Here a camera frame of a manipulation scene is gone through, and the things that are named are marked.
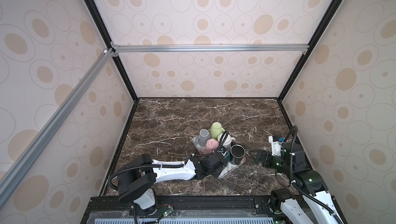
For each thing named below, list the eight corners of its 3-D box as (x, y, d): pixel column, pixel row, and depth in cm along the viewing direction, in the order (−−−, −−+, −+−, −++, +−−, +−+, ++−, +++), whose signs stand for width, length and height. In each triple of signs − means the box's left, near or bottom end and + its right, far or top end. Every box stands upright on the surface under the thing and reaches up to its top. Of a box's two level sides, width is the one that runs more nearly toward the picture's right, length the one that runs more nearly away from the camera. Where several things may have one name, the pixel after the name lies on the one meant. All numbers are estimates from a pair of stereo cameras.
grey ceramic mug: (197, 146, 96) (197, 138, 88) (200, 136, 100) (200, 127, 92) (207, 148, 95) (207, 140, 87) (209, 138, 99) (210, 130, 91)
